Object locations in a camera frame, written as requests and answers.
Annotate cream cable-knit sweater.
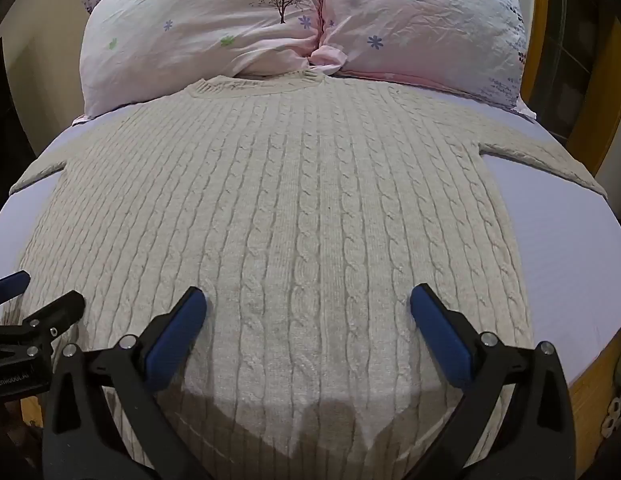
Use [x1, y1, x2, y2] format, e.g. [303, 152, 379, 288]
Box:
[5, 74, 607, 480]

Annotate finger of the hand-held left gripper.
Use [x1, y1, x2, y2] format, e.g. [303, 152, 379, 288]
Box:
[0, 270, 32, 307]
[0, 290, 86, 361]

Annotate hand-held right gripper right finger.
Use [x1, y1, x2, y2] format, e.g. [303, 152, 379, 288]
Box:
[397, 283, 572, 480]

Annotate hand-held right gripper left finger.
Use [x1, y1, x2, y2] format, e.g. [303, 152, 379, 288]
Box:
[42, 286, 214, 480]

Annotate pink floral pillow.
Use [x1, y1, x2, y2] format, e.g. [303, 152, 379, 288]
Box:
[73, 0, 537, 126]

